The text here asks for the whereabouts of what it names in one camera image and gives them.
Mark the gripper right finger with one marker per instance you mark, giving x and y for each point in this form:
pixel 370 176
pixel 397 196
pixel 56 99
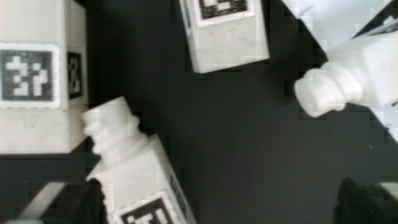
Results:
pixel 366 203

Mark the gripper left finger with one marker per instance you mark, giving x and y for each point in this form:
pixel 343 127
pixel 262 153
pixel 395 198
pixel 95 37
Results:
pixel 66 204

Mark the white square table top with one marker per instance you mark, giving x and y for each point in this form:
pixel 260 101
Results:
pixel 334 17

